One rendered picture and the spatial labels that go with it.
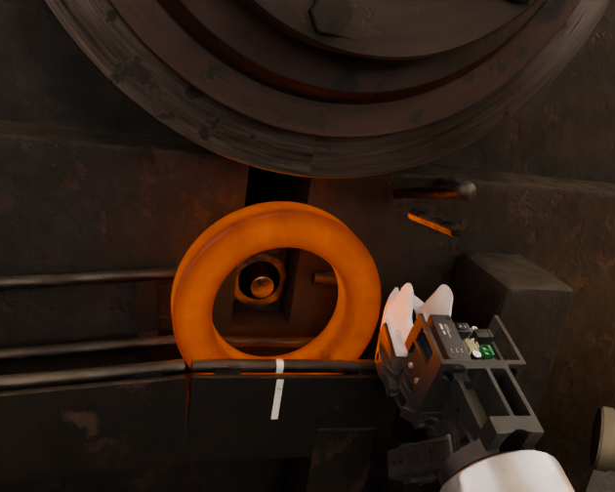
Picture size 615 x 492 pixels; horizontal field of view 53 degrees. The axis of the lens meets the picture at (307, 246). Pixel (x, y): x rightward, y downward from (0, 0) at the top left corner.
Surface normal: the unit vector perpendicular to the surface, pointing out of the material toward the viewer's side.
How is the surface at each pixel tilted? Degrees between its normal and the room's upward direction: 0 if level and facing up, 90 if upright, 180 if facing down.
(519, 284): 22
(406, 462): 86
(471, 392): 18
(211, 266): 90
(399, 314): 89
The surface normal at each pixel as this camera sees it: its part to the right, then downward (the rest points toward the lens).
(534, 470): 0.22, -0.78
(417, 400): -0.96, -0.06
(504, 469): -0.21, -0.73
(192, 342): 0.25, 0.35
